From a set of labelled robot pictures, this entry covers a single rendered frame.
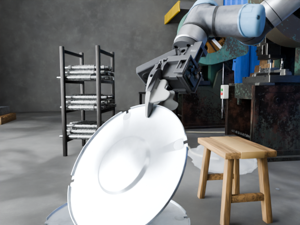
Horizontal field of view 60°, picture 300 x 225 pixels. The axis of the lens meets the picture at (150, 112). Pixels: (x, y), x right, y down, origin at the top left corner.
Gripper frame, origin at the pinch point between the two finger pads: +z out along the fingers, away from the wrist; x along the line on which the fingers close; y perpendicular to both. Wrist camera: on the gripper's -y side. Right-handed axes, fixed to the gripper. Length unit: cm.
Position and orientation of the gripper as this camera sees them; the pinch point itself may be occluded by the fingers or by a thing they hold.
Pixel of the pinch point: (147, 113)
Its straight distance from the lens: 57.6
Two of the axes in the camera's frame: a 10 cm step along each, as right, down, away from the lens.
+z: -4.1, 8.1, -4.2
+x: 4.9, 5.8, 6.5
